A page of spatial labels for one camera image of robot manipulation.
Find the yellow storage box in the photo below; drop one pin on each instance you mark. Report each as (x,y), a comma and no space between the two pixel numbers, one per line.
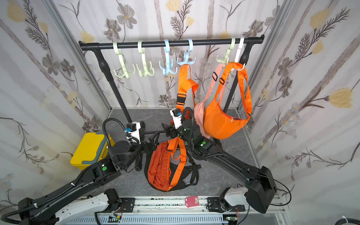
(92,148)

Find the green hook right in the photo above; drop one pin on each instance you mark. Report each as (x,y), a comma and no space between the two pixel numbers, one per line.
(226,56)

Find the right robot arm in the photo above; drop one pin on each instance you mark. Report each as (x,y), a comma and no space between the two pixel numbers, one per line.
(260,185)

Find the black clothes rack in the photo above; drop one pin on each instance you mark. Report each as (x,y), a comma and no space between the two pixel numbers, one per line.
(97,47)

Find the pink crescent bag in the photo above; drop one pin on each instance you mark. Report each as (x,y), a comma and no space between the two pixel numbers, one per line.
(199,110)

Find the dark orange waist bag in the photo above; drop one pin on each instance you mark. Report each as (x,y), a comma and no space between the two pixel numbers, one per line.
(185,84)

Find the pink tag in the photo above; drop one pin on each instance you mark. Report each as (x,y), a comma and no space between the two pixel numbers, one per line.
(192,201)

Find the bright orange crescent bag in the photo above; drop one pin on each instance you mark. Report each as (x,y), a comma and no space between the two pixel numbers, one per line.
(217,123)

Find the white cable duct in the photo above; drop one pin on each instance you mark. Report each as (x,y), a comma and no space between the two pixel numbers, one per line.
(206,219)

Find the blue hook left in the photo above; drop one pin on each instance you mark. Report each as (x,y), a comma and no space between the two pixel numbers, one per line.
(168,69)

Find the green hook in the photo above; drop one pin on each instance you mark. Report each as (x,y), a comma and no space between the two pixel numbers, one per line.
(147,71)
(226,56)
(123,71)

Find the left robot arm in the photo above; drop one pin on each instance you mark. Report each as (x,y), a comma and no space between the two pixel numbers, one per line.
(52,208)

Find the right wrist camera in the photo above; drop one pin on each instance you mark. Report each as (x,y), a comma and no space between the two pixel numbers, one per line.
(176,117)

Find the aluminium rail base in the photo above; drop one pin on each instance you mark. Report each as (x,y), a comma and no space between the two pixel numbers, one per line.
(170,205)

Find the white hook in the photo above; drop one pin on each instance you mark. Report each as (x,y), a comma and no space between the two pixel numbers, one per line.
(237,56)

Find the blue hook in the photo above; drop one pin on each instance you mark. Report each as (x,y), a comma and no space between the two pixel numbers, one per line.
(168,69)
(186,55)

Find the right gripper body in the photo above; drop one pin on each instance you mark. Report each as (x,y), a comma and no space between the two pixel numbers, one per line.
(173,131)

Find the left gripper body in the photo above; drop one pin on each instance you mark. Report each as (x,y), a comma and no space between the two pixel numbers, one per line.
(143,147)

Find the green hook far left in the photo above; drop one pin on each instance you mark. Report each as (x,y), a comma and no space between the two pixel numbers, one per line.
(123,71)

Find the blue hook right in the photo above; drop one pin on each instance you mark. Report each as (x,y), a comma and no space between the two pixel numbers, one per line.
(186,55)

